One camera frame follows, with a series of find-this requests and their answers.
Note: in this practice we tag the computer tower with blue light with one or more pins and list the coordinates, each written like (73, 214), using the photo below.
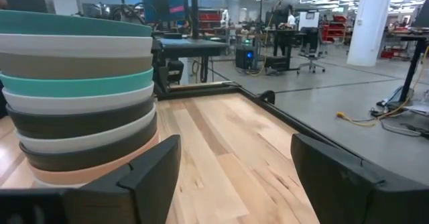
(246, 58)

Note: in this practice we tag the white cabinet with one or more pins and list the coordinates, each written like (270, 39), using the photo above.
(308, 19)

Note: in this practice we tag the shelf with red bins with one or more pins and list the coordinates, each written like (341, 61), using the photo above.
(209, 17)

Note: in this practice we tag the taupe bowl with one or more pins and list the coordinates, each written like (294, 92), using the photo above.
(67, 67)

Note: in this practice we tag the dark teal bowl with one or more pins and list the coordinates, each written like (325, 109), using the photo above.
(67, 24)

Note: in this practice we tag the red storage rack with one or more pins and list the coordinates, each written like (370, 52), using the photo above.
(335, 29)

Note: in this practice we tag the grey desk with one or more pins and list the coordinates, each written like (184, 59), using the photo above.
(191, 48)

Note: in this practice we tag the white building pillar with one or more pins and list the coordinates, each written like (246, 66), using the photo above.
(368, 23)

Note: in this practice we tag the black standing desk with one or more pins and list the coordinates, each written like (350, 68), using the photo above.
(410, 69)

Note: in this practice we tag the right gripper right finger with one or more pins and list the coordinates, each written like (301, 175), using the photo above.
(342, 197)

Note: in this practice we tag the person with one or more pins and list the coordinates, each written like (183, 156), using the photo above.
(291, 19)

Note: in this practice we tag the black workbench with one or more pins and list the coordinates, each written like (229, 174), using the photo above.
(285, 33)

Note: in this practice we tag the monitor with pink stripe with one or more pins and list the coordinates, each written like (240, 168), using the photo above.
(161, 2)

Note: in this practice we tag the black aluminium table frame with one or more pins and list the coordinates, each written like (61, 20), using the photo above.
(201, 91)

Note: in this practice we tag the turquoise bowl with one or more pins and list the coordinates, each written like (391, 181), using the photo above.
(67, 87)

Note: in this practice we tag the red floor crate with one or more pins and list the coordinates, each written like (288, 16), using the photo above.
(390, 53)

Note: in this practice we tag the black bowl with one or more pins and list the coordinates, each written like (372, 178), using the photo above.
(67, 160)
(67, 125)

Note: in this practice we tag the peach bowl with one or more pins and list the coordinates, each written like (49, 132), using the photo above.
(67, 176)

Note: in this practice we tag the grey office chair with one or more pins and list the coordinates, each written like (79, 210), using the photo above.
(311, 39)

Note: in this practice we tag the black monitor stand pole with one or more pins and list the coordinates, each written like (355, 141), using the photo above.
(194, 12)

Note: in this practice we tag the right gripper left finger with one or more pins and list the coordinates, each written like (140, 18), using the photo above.
(147, 190)

